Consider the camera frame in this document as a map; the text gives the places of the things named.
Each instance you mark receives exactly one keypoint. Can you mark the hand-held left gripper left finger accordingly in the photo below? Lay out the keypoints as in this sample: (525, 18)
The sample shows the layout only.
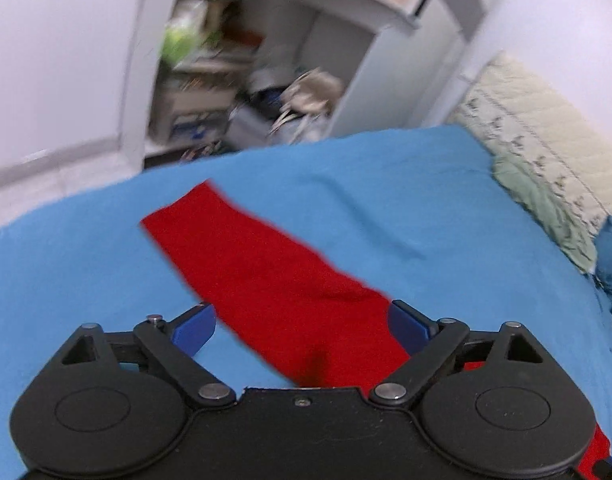
(194, 329)

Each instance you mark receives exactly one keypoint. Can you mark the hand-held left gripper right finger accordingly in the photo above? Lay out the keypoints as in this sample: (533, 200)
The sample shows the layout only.
(408, 329)

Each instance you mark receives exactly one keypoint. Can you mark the red cloth garment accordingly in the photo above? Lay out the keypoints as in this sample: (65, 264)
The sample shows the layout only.
(266, 270)

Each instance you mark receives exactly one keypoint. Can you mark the blue bed sheet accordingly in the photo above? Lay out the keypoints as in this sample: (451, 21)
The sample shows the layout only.
(411, 200)

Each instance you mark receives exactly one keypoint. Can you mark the pale green crumpled cloth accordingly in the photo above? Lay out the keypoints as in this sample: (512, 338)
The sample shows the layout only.
(546, 200)

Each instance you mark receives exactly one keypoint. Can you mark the white storage box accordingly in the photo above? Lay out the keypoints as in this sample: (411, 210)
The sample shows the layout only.
(185, 110)

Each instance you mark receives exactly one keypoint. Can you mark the cream floral quilted mattress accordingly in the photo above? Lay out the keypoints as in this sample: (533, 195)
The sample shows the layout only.
(536, 110)

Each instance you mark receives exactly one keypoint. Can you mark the beige fabric bag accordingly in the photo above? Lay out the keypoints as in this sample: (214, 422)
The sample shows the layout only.
(311, 95)

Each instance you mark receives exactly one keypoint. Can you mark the green plastic bag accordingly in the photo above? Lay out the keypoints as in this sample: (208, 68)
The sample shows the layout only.
(185, 35)

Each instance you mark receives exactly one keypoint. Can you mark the white shelf cabinet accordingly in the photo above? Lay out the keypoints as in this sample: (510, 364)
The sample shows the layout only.
(386, 35)

